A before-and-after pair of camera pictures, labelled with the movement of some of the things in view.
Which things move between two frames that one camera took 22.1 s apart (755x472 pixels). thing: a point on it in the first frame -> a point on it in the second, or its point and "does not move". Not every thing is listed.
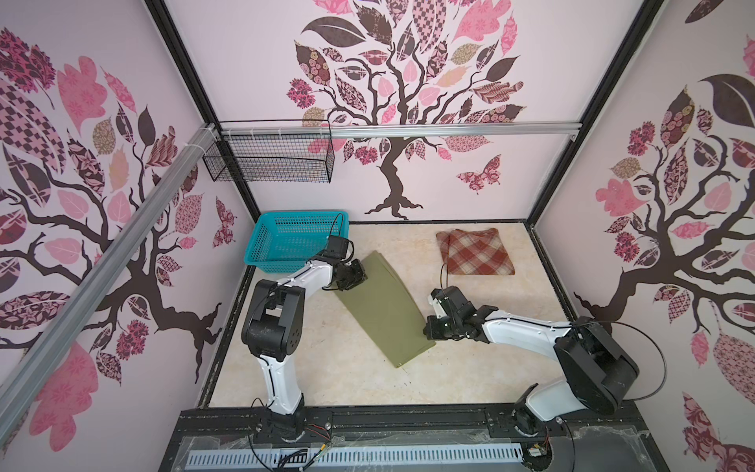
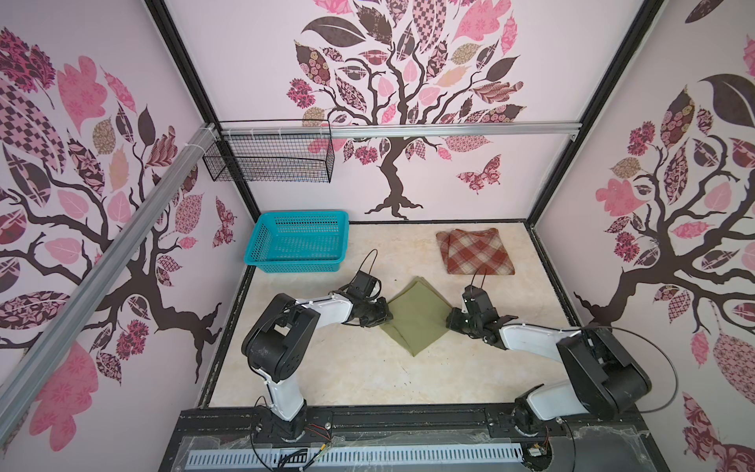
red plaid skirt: x=475 y=252 does not move
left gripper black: x=358 y=277 -> x=382 y=315
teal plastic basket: x=283 y=241 does not move
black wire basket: x=274 y=158 does not move
